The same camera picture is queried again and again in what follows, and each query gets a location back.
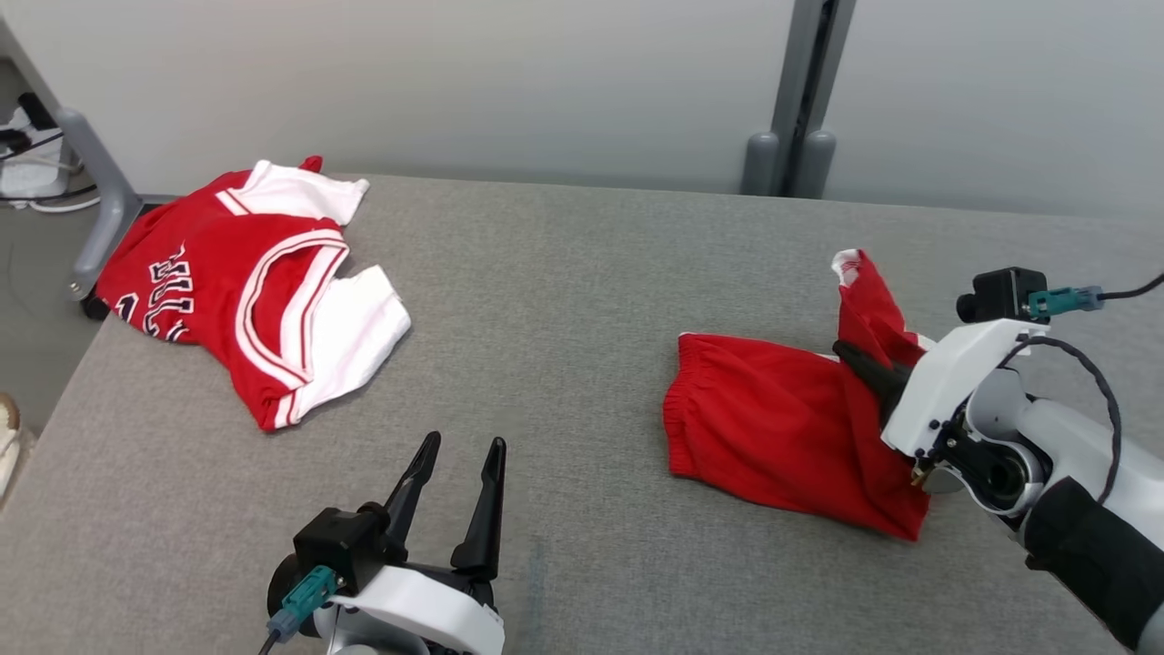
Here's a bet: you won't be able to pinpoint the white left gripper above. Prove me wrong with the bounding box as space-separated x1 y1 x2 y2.
314 431 508 655

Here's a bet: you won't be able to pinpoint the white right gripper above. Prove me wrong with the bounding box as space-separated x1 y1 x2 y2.
832 317 1052 492

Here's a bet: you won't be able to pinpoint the red Bulls shorts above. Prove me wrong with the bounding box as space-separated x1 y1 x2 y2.
661 248 934 545

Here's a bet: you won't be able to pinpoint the red white Bulls jersey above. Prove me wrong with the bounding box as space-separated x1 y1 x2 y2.
95 156 413 433

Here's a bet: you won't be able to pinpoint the beige white shoe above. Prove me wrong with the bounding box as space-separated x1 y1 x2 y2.
0 392 25 500

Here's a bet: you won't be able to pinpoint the grey metal leg with caster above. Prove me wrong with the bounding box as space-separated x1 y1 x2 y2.
53 106 179 322

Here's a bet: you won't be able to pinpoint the white power strip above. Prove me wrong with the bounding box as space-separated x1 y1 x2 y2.
0 104 75 202

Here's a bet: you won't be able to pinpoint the black power adapter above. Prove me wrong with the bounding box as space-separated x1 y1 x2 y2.
17 90 58 131

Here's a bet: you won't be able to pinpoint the left camera cable teal plug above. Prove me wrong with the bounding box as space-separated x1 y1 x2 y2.
257 565 340 655

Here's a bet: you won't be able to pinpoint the camera cable teal plug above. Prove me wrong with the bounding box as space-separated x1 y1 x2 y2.
257 565 340 655
1028 271 1164 318

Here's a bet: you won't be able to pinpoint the right camera cable teal plug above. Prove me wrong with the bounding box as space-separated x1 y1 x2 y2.
1028 271 1164 318

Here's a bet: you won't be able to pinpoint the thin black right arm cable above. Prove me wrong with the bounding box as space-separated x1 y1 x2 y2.
996 335 1125 507

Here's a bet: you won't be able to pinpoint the grey partition post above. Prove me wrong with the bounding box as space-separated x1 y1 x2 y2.
740 0 858 200

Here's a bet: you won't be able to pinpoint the white floor cable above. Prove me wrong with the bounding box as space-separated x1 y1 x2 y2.
25 185 103 216

